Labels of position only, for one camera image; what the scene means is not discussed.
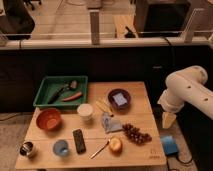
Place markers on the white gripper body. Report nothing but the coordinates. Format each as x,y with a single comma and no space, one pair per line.
168,119

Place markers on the black eraser block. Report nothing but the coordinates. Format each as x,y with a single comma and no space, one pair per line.
79,141

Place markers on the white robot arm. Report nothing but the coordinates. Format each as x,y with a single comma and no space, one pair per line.
185,86

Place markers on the purple bowl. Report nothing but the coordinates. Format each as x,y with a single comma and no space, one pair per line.
126,96

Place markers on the red bowl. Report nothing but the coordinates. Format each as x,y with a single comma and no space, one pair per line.
49,119

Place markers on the blue box on floor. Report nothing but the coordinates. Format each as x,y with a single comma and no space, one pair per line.
169,145

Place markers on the bunch of dark grapes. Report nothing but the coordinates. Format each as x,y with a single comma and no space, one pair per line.
134,135

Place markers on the wooden table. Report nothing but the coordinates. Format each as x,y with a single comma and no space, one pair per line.
139,114

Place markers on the light blue sponge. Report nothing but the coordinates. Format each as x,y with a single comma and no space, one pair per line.
119,99

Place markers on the orange peach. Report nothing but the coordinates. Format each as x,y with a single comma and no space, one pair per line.
115,145

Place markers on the grey crumpled cloth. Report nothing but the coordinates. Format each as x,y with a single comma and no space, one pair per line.
110,125

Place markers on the white cup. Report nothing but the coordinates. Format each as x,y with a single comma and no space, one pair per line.
85,111

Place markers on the red chili pepper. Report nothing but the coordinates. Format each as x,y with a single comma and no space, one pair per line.
73,97

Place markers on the blue plastic cup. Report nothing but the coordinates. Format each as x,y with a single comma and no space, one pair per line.
60,148

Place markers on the green plastic tray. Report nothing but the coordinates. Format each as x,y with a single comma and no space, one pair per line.
51,84

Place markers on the small metal tin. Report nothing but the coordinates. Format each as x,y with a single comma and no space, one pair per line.
28,149

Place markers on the black office chair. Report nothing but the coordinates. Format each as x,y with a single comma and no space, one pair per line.
16,23

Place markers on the black handled brush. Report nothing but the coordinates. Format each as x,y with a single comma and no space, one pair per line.
70,86

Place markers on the grey metal post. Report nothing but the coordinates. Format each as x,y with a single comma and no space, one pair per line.
94,23

